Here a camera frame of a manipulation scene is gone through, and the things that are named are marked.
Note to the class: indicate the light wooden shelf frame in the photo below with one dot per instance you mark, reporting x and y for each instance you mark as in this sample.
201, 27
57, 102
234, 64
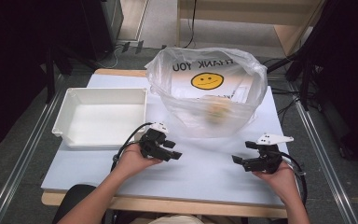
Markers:
289, 31

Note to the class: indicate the yellow drink carton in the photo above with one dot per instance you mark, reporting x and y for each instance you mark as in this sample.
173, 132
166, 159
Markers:
217, 111

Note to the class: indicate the white table cover sheet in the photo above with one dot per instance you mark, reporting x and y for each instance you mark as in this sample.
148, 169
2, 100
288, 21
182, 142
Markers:
199, 177

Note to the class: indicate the metal floor rail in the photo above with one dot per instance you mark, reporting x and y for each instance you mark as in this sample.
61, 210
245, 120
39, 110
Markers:
326, 165
24, 155

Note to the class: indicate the person's beige clothing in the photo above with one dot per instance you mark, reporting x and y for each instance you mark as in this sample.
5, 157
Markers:
175, 220

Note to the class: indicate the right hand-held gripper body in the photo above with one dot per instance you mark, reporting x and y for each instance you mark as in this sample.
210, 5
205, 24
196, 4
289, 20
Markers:
268, 158

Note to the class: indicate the person's left hand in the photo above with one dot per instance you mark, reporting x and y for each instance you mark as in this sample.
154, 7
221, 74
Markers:
132, 160

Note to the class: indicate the person's right hand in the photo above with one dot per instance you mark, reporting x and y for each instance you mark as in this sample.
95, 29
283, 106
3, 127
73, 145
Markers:
281, 182

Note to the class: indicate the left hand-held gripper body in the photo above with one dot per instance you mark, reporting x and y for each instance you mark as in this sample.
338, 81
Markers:
150, 144

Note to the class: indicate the clear plastic bag smiley print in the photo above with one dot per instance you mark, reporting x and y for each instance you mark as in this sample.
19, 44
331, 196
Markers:
180, 112

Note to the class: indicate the black stand legs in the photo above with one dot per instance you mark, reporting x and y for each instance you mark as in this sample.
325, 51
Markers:
295, 67
50, 77

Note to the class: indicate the dark cabinet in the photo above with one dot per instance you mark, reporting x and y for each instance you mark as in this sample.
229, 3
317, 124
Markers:
108, 25

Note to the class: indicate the black curtain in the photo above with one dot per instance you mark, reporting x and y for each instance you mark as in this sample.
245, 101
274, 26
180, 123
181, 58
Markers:
18, 62
348, 77

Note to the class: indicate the white plastic bin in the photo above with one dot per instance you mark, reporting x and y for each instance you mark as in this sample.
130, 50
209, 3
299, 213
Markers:
105, 121

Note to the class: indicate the person's black clothed leg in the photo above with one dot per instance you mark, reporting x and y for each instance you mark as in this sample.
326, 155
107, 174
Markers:
74, 199

